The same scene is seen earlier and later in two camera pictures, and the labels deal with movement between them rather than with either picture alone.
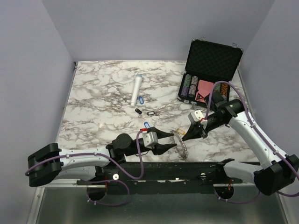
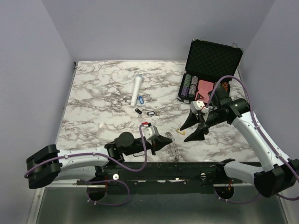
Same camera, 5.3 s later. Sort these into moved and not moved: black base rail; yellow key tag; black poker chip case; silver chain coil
Moved: silver chain coil
Not moved: black base rail; yellow key tag; black poker chip case
